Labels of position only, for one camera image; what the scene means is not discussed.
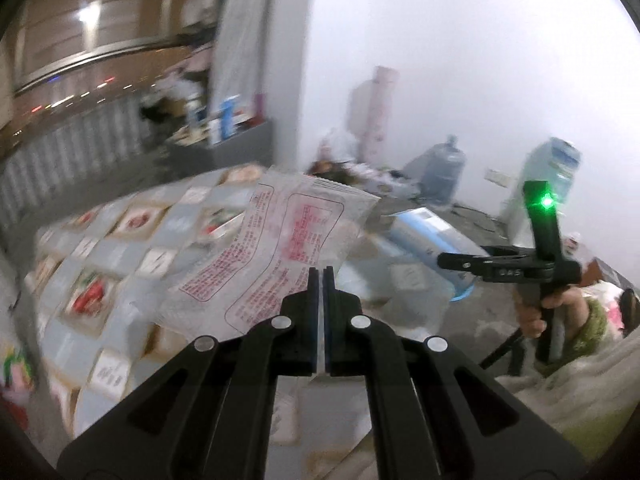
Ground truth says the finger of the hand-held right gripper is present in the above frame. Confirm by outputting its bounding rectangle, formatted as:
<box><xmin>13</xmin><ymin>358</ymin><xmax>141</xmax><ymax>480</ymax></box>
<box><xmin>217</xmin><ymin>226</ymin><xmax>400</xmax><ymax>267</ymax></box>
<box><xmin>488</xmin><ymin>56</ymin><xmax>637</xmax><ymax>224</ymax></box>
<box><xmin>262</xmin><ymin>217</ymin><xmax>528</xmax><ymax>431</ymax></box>
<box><xmin>437</xmin><ymin>245</ymin><xmax>538</xmax><ymax>281</ymax></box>

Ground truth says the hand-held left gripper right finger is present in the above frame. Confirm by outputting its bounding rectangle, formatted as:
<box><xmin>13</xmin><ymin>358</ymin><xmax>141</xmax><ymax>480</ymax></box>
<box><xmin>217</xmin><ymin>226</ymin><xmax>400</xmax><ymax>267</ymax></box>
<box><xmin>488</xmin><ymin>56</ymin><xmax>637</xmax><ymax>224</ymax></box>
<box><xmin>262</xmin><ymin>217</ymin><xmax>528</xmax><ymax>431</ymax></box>
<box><xmin>322</xmin><ymin>266</ymin><xmax>586</xmax><ymax>480</ymax></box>

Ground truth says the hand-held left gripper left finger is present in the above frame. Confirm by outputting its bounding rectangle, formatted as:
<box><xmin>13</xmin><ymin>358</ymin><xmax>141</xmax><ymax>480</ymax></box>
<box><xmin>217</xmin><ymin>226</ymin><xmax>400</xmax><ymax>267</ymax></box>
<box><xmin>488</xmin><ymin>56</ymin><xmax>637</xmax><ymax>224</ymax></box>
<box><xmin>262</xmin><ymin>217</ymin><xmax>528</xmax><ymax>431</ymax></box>
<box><xmin>57</xmin><ymin>266</ymin><xmax>321</xmax><ymax>480</ymax></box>

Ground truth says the blue white cardboard box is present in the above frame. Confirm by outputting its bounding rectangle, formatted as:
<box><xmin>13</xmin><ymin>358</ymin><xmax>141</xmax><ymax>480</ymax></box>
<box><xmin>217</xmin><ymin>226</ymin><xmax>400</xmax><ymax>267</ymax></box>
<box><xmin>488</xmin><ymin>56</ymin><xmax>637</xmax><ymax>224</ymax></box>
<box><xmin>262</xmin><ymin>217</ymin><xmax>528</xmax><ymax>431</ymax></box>
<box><xmin>387</xmin><ymin>208</ymin><xmax>483</xmax><ymax>303</ymax></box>

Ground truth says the clear plastic bag red print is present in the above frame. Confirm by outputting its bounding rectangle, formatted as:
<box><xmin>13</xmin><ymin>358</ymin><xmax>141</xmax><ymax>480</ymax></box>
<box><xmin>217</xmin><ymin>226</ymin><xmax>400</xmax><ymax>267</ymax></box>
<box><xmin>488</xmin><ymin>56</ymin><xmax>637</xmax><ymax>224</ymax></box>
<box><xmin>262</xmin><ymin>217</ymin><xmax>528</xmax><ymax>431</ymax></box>
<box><xmin>157</xmin><ymin>165</ymin><xmax>381</xmax><ymax>338</ymax></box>

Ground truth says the person's right hand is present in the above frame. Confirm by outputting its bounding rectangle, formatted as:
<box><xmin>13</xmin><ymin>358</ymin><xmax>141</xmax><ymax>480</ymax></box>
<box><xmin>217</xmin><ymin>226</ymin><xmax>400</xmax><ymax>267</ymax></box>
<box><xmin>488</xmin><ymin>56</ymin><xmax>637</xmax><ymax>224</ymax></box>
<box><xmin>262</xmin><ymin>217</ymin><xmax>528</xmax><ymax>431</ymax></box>
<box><xmin>517</xmin><ymin>289</ymin><xmax>593</xmax><ymax>339</ymax></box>

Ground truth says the labelled water jug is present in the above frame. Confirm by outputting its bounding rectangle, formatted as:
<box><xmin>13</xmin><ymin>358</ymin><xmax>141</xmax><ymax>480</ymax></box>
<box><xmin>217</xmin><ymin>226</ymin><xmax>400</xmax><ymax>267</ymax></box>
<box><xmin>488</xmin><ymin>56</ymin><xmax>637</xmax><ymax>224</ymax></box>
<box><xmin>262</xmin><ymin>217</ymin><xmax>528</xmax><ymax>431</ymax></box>
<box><xmin>502</xmin><ymin>136</ymin><xmax>583</xmax><ymax>251</ymax></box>

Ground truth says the blue water jug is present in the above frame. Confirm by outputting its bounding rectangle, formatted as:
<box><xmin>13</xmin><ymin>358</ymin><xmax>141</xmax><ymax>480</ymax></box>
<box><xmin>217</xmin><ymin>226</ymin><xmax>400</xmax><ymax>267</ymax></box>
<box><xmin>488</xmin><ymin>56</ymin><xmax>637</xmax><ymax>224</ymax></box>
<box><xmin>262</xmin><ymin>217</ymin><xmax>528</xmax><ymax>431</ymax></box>
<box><xmin>405</xmin><ymin>135</ymin><xmax>468</xmax><ymax>206</ymax></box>

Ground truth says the white plastic bag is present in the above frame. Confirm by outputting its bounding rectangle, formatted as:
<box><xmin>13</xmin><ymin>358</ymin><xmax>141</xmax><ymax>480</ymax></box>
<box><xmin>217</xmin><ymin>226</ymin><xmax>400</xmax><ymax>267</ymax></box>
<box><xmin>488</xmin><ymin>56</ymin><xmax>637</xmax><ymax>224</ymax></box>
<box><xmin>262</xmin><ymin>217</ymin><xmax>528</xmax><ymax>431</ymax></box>
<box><xmin>320</xmin><ymin>127</ymin><xmax>361</xmax><ymax>166</ymax></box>

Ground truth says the pink paper roll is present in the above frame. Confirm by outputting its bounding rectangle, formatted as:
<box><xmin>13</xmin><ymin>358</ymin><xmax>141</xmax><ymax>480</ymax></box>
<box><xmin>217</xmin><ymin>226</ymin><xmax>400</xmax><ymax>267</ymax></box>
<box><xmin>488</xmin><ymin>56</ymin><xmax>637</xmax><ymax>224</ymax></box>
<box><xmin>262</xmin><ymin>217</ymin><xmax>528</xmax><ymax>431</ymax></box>
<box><xmin>350</xmin><ymin>66</ymin><xmax>401</xmax><ymax>166</ymax></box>

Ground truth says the grey cabinet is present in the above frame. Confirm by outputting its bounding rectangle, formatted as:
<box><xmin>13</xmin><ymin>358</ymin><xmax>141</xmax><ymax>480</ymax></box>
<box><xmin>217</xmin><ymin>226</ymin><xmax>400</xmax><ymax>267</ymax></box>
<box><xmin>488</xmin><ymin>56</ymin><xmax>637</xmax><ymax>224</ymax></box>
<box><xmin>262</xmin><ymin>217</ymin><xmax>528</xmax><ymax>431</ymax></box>
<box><xmin>167</xmin><ymin>119</ymin><xmax>275</xmax><ymax>176</ymax></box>

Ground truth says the green white fleece garment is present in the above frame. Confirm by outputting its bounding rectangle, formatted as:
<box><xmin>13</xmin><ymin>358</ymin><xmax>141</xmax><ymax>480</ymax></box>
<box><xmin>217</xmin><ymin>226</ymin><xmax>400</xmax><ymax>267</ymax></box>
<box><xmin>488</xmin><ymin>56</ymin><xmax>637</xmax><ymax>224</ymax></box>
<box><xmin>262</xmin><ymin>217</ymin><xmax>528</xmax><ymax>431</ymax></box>
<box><xmin>495</xmin><ymin>335</ymin><xmax>640</xmax><ymax>461</ymax></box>

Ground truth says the blue bottle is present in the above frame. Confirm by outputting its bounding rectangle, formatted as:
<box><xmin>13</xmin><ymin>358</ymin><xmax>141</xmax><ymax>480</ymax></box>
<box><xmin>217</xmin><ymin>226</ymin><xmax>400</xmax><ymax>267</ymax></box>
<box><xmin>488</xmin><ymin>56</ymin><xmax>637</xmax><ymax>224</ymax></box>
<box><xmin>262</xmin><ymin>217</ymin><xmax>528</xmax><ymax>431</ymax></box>
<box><xmin>220</xmin><ymin>96</ymin><xmax>240</xmax><ymax>138</ymax></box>

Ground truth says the white curtain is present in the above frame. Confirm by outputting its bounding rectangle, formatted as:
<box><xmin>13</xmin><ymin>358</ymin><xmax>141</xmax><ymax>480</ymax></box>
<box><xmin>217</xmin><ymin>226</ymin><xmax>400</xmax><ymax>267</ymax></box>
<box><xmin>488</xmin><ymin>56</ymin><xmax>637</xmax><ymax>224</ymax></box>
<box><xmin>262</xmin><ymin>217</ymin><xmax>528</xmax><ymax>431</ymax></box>
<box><xmin>207</xmin><ymin>0</ymin><xmax>281</xmax><ymax>126</ymax></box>

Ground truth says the metal railing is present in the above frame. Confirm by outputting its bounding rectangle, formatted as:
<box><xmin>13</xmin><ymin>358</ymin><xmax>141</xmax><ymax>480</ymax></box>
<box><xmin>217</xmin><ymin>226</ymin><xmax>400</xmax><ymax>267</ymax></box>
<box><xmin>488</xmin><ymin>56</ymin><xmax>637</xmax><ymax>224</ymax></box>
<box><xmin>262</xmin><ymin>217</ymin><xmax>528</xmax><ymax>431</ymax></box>
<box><xmin>0</xmin><ymin>95</ymin><xmax>166</xmax><ymax>241</ymax></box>

